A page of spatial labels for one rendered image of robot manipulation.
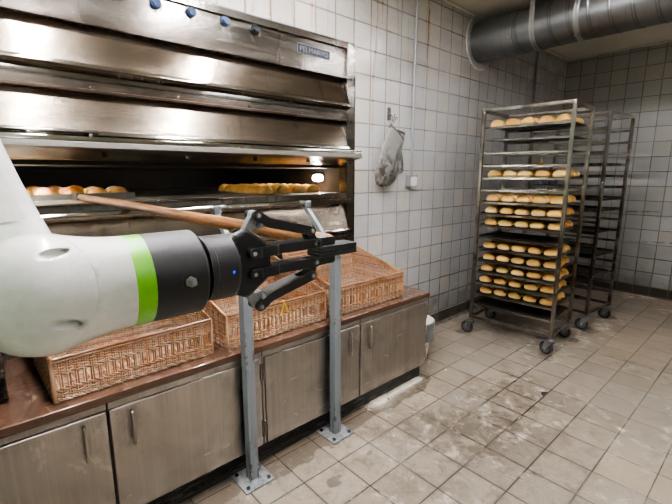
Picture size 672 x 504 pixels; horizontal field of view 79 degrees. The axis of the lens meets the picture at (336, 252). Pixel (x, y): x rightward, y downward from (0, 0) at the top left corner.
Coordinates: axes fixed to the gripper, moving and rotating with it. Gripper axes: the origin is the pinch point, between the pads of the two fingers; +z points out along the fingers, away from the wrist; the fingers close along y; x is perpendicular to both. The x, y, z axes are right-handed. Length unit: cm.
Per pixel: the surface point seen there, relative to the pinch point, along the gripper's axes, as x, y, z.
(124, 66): -153, -55, 17
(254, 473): -95, 116, 38
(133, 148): -140, -21, 14
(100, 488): -100, 95, -18
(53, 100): -157, -39, -9
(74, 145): -140, -21, -7
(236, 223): -40.4, 0.5, 6.1
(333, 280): -96, 39, 84
